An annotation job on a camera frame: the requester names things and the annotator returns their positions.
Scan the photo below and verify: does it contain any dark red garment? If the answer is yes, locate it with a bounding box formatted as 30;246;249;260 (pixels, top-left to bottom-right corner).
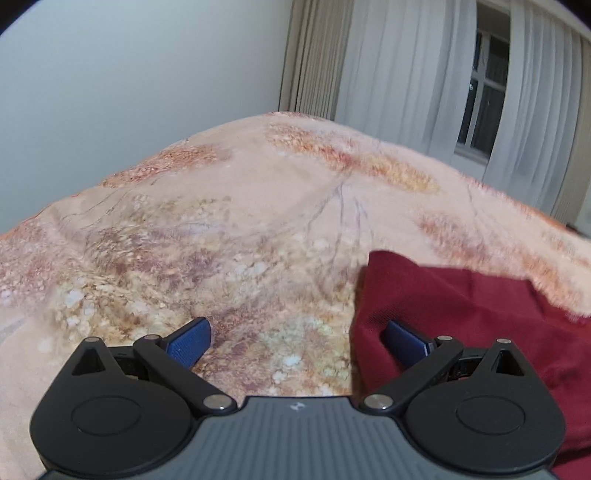
351;251;590;479

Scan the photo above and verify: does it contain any white sheer curtain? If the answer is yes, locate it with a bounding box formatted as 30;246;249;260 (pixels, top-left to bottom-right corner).
335;1;590;223

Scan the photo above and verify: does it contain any window with white frame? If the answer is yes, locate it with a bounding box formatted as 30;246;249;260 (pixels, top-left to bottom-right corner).
456;1;511;165

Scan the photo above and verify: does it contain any floral beige bed blanket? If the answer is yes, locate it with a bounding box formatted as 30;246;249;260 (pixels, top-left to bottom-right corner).
1;112;590;479

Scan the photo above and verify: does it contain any beige drape left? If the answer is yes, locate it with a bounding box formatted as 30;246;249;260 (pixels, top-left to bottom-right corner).
279;0;353;120

